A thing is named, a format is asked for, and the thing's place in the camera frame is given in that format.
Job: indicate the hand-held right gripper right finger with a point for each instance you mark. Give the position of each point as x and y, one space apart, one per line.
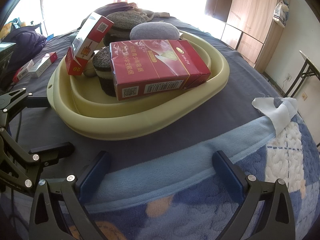
228 176

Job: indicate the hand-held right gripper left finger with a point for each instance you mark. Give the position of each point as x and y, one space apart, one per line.
93 173

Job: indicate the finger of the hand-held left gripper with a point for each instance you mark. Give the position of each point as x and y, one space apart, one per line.
37 102
52 150

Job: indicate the cream plastic basin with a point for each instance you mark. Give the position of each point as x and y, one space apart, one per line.
105 127

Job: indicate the small dark round sponge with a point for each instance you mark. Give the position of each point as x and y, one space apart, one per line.
102 65

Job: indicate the tall red white box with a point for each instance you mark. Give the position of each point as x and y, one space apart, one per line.
92 37

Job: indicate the large black round sponge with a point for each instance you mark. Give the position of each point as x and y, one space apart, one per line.
125 21

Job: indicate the large red carton box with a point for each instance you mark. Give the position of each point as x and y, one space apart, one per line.
160 65

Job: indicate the grey blue round cushion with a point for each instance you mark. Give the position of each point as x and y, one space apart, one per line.
155 31

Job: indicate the white red small box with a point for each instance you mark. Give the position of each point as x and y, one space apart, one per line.
22 72
42 64

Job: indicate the dark screen device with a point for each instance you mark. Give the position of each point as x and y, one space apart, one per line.
5 62

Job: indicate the dark purple jacket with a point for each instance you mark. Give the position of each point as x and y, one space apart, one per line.
25 41

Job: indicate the white cloth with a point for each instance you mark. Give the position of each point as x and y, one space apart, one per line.
272 115

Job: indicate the grey bed sheet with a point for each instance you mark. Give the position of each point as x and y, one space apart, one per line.
237 85

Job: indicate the purple cloth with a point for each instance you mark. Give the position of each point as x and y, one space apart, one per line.
112 8

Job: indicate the beige cloth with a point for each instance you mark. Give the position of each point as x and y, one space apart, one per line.
146 13

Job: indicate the black folding table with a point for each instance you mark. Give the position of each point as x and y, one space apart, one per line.
310 60

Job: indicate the wooden wardrobe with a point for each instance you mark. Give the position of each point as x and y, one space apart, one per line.
252 17

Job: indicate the white printed bag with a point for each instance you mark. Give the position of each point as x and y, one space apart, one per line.
280 13

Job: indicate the white wall socket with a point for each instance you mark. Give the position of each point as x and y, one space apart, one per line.
304 95

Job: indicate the wall socket with plug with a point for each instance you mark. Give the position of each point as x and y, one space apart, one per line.
289 77

